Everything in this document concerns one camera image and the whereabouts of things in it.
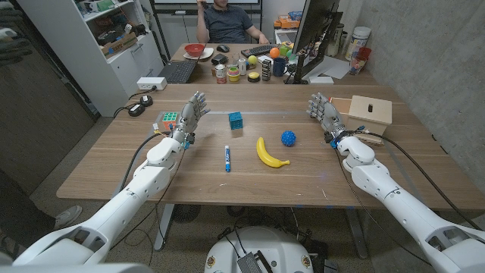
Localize orange box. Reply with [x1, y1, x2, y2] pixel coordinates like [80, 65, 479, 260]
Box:
[273, 14, 301, 30]

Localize seated person in dark shirt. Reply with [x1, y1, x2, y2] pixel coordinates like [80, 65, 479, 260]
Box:
[196, 0, 271, 46]

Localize dark blue mug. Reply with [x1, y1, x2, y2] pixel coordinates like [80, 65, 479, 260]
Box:
[272, 57, 289, 77]

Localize wooden drawer with red front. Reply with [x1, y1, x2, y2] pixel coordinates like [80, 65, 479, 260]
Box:
[328, 96, 353, 126]

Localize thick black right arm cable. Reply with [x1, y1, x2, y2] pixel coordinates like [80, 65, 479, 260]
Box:
[354, 129, 484, 232]

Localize cardboard box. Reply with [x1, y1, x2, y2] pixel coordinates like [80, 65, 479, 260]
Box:
[100, 31, 139, 58]

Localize white shelf cabinet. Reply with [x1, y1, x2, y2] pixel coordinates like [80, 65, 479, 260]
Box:
[17, 0, 164, 118]

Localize black keyboard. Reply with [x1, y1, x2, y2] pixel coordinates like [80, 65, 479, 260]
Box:
[240, 44, 280, 58]

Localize clear jar of coloured pieces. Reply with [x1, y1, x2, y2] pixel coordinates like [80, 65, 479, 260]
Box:
[349, 55, 367, 76]

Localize white labelled canister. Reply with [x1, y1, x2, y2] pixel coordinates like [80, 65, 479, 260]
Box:
[344, 26, 372, 61]

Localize black white block tower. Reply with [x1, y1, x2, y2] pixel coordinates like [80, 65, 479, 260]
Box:
[261, 58, 273, 82]

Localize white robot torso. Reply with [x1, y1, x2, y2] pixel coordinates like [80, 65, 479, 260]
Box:
[204, 226, 314, 273]

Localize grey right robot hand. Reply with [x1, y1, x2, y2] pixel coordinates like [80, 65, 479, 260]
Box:
[306, 92, 352, 145]

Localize grey table leg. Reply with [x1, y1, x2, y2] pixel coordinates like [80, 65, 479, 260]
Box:
[344, 207, 369, 260]

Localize grey metal bottle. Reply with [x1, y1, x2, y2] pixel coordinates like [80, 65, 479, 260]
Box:
[326, 23, 345, 58]

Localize yellow banana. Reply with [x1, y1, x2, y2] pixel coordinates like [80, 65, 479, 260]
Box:
[255, 136, 291, 169]

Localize teal studded block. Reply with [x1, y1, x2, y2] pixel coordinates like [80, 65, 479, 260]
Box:
[227, 111, 244, 131]

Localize white plate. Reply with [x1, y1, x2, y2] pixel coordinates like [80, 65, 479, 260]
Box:
[183, 47, 214, 61]

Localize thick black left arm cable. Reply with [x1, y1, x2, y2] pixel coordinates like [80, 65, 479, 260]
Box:
[120, 130, 171, 193]

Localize red labelled tin can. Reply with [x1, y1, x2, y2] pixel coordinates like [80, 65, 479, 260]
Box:
[214, 63, 227, 85]

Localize white table leg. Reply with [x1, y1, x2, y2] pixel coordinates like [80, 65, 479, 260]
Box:
[153, 203, 175, 252]

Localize white power strip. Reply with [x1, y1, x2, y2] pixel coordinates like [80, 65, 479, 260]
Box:
[136, 77, 168, 91]

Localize wooden box with slot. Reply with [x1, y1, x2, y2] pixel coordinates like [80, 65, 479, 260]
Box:
[343, 95, 393, 147]

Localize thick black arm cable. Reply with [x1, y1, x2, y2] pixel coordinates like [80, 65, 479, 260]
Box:
[354, 129, 484, 232]
[120, 130, 171, 193]

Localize black laptop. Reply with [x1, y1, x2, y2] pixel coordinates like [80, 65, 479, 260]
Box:
[158, 59, 198, 84]

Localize black computer monitor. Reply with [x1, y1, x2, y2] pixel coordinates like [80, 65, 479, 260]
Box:
[284, 0, 344, 85]

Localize blue spiky stress ball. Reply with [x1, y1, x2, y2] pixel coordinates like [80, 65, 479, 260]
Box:
[280, 130, 297, 148]

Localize white paper sheets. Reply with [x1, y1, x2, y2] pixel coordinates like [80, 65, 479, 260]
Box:
[302, 55, 351, 80]

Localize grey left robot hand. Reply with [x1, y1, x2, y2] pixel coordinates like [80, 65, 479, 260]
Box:
[171, 90, 211, 146]

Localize colourful puzzle cube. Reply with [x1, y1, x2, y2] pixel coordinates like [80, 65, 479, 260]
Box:
[161, 111, 180, 132]

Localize standing person in dark trousers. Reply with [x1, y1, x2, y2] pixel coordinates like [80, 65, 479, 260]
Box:
[0, 166, 83, 259]

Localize red bowl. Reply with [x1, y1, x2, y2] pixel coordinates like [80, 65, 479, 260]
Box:
[184, 43, 206, 58]

